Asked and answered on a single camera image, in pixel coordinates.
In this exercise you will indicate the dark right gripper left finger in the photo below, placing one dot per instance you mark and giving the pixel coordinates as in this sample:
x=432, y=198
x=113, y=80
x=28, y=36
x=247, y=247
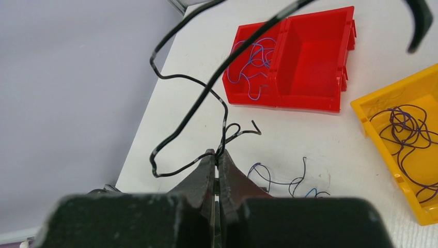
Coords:
x=179, y=218

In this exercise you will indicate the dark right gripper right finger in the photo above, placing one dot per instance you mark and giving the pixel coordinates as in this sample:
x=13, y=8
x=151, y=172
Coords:
x=250, y=217

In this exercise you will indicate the left red plastic bin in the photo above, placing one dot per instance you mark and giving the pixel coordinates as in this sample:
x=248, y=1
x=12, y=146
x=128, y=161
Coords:
x=250, y=78

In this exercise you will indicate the red plastic bin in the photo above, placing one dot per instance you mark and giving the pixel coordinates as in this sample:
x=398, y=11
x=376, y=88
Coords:
x=250, y=78
x=309, y=70

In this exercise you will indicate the right red plastic bin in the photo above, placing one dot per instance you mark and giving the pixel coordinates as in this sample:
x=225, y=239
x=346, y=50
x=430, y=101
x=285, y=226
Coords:
x=309, y=70

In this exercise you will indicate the yellow plastic bin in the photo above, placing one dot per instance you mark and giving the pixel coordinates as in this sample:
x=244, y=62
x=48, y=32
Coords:
x=401, y=120

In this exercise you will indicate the aluminium frame rail left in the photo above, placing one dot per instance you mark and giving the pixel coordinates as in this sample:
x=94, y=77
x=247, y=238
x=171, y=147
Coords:
x=182, y=5

